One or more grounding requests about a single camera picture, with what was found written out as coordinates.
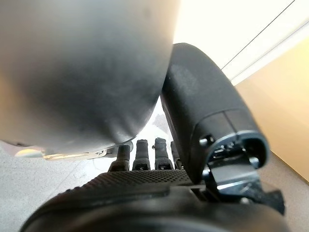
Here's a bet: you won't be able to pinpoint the white counter cabinet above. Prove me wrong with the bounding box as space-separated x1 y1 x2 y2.
172 0 309 85

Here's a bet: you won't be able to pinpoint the silver robot right leg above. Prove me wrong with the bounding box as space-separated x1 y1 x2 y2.
0 0 182 160

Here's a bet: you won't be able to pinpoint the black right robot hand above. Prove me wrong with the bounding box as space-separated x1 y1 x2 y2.
20 43 290 232

